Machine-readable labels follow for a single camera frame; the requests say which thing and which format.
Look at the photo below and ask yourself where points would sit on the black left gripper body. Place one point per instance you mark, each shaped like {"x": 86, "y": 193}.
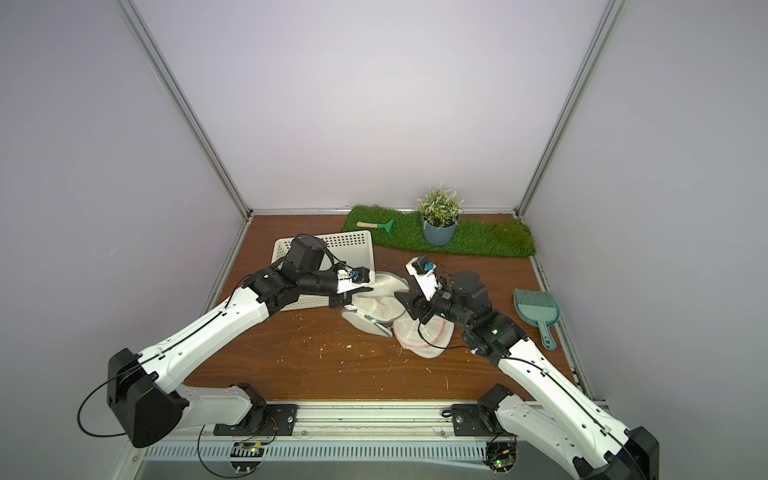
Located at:
{"x": 339, "y": 300}

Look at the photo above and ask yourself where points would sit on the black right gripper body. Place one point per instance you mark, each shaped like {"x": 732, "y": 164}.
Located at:
{"x": 417, "y": 303}

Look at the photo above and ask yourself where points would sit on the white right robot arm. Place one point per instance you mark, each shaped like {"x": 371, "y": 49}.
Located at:
{"x": 569, "y": 428}

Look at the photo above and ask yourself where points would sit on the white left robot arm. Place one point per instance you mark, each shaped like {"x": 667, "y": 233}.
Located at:
{"x": 146, "y": 390}

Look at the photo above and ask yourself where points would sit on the white perforated plastic basket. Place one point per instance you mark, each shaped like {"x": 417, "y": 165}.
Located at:
{"x": 355, "y": 248}

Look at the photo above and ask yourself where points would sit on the artificial plant in teal pot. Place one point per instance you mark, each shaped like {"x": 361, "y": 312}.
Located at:
{"x": 440, "y": 211}

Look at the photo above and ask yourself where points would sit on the green artificial grass mat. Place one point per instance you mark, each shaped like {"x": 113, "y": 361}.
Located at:
{"x": 406, "y": 231}

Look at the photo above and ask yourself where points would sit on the teal plastic dustpan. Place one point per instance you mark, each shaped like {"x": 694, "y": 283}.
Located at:
{"x": 538, "y": 309}

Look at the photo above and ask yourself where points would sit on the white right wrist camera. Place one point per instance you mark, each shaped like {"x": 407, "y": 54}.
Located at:
{"x": 423, "y": 270}

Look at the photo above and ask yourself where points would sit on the green rake with wooden handle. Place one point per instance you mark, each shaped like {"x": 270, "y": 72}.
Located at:
{"x": 386, "y": 227}

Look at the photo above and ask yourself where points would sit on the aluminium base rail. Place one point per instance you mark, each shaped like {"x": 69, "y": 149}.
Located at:
{"x": 469, "y": 435}

